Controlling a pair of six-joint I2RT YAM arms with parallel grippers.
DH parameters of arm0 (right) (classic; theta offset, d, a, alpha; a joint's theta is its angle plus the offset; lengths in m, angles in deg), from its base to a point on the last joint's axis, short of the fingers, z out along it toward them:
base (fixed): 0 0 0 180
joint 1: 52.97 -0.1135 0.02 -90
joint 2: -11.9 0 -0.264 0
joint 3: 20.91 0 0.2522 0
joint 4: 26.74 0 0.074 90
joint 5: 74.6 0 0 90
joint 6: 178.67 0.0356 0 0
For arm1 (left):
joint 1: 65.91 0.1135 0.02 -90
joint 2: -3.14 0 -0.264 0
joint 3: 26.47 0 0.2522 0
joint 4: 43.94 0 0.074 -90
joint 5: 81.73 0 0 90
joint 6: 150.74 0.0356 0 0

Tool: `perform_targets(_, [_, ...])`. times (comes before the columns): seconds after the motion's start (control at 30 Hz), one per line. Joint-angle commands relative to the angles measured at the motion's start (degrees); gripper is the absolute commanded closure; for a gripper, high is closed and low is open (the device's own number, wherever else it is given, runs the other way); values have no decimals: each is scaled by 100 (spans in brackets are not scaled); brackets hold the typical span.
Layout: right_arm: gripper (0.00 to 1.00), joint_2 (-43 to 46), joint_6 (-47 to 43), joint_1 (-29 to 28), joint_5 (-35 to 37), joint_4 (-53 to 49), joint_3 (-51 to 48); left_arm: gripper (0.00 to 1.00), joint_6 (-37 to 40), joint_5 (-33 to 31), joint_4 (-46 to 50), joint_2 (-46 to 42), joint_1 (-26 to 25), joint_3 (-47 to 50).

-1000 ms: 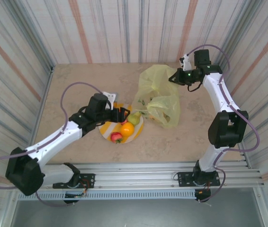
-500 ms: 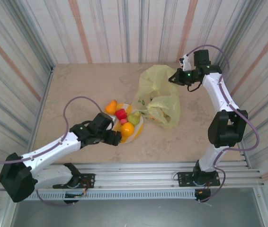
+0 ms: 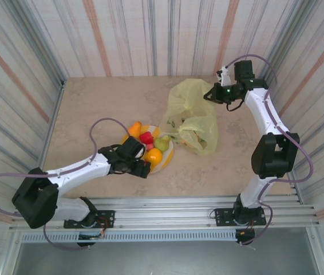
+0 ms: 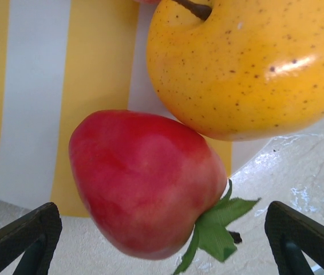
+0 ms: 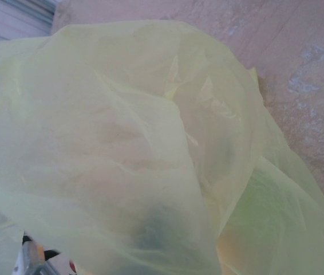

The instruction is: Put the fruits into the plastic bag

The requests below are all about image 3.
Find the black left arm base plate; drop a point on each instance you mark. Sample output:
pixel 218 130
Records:
pixel 109 217

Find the small pink fruit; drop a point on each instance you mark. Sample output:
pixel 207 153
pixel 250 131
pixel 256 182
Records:
pixel 150 147

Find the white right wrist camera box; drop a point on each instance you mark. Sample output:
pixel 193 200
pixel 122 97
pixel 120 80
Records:
pixel 224 77

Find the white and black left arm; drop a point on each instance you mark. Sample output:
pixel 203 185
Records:
pixel 73 169

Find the orange pear-shaped fruit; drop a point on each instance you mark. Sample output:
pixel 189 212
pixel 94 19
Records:
pixel 135 129

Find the round orange fruit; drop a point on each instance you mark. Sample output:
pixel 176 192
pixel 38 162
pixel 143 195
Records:
pixel 154 156

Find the yellow and white striped plate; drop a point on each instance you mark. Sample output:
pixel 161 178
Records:
pixel 166 160

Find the green pear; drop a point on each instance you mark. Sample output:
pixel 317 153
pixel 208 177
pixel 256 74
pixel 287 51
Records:
pixel 162 143

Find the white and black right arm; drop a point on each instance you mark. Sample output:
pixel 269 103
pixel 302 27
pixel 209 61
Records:
pixel 262 114

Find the yellow translucent plastic bag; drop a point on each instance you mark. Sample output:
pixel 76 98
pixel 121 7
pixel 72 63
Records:
pixel 190 97

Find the red fruit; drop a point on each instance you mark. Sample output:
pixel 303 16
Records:
pixel 146 138

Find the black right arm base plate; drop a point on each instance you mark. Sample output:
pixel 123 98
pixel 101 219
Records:
pixel 222 217

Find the black controller box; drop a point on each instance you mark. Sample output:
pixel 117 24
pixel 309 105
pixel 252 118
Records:
pixel 245 236
pixel 86 239

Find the aluminium extrusion rail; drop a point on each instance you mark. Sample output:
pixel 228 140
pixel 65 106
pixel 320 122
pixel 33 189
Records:
pixel 165 224
pixel 165 213
pixel 165 202

